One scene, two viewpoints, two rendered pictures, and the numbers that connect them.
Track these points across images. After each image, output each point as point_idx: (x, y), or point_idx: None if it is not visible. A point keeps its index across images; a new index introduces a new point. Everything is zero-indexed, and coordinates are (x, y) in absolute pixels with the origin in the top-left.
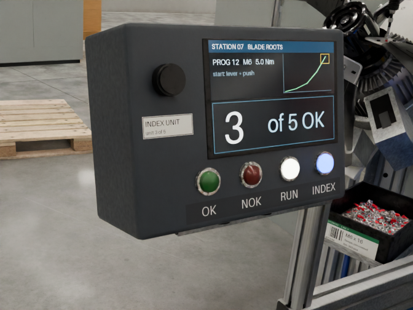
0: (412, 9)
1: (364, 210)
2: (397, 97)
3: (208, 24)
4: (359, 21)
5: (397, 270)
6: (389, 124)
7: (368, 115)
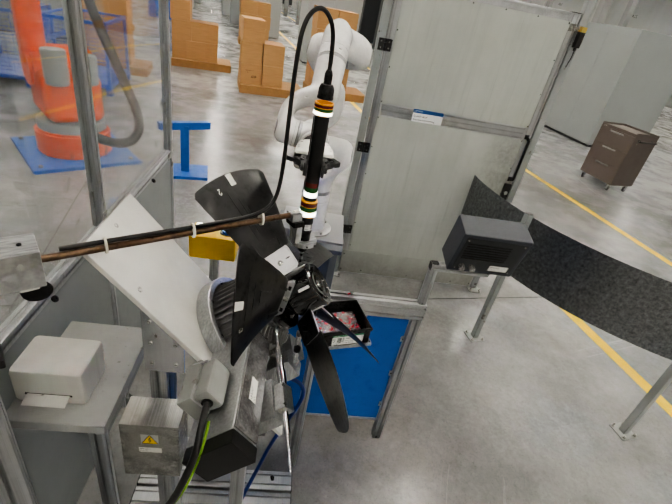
0: (145, 280)
1: (332, 328)
2: None
3: (504, 220)
4: (319, 271)
5: (368, 295)
6: None
7: (301, 316)
